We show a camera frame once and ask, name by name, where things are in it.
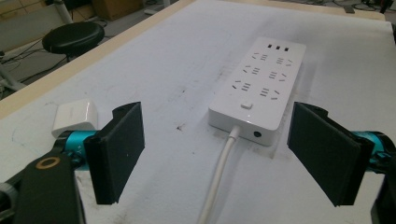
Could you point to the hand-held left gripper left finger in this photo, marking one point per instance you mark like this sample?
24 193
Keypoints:
113 155

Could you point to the white power strip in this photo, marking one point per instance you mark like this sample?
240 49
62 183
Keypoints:
264 84

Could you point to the white charger adapter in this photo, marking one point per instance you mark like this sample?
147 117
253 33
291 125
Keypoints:
74 116

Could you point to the black round stool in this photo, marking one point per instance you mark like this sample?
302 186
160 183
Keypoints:
73 37

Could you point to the grey white board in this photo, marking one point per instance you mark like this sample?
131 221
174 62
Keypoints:
25 28

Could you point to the brown cardboard box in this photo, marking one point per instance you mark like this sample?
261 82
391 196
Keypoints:
116 8

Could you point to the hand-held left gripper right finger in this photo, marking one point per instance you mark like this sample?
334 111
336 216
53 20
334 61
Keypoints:
323 155

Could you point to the white metal stand leg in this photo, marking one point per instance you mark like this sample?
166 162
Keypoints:
63 11

